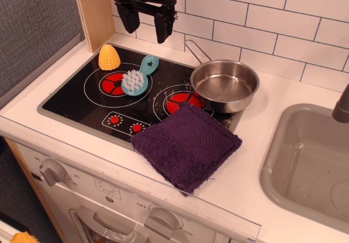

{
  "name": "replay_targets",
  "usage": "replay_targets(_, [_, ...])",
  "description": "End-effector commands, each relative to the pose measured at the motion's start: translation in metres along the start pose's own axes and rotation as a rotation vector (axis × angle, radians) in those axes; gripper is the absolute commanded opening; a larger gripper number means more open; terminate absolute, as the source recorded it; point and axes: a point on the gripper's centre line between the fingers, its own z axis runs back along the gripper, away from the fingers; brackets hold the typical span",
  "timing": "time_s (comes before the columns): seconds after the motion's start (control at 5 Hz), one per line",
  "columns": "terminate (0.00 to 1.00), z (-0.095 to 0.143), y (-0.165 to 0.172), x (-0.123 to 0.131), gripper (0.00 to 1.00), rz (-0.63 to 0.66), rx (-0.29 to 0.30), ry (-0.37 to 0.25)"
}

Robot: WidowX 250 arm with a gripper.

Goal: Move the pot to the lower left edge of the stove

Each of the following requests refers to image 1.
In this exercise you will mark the yellow toy corn cob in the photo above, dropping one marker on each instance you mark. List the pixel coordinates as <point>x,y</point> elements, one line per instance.
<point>108,58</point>

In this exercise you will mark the stainless steel pot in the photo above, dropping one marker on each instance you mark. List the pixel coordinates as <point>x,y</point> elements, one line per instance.
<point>224,86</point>

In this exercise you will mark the grey right oven knob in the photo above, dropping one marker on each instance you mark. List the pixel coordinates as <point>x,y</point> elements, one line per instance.
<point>161,222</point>

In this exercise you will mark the orange object at corner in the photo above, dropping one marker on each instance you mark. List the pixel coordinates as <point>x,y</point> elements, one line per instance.
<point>23,237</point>

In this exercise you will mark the black toy stove top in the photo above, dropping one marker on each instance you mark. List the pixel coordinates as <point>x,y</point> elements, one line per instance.
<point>89,97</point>

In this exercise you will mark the grey sink basin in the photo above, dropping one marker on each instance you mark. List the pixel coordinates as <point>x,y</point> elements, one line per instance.
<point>306,166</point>

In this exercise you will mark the teal dish brush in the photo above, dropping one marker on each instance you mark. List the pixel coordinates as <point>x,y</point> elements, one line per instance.
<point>135,82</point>

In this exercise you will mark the wooden side post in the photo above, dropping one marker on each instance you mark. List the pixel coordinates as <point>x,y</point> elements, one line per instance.
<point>97,22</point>

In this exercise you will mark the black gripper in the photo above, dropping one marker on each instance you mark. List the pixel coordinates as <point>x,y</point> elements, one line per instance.
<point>163,19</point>

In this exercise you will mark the grey left oven knob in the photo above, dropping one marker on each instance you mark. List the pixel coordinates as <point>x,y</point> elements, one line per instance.
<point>52,172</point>

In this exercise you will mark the grey faucet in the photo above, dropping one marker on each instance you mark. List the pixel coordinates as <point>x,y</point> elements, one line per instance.
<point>340,112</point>

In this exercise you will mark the red stove knob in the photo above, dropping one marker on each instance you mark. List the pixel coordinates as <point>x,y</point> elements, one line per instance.
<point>114,120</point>
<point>137,128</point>

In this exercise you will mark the grey oven knob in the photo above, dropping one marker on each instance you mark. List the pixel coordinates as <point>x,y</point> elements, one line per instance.
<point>52,172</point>
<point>161,222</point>

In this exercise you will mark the oven door handle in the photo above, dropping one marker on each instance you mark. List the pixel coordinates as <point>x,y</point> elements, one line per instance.
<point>110,228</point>

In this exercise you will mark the red right stove knob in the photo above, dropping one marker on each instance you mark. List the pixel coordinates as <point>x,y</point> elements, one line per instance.
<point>137,128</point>

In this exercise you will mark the purple knitted cloth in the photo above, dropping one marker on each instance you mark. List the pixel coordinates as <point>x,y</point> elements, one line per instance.
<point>187,147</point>

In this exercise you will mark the red left stove knob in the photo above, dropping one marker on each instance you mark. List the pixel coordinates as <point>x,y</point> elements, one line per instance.
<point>114,120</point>

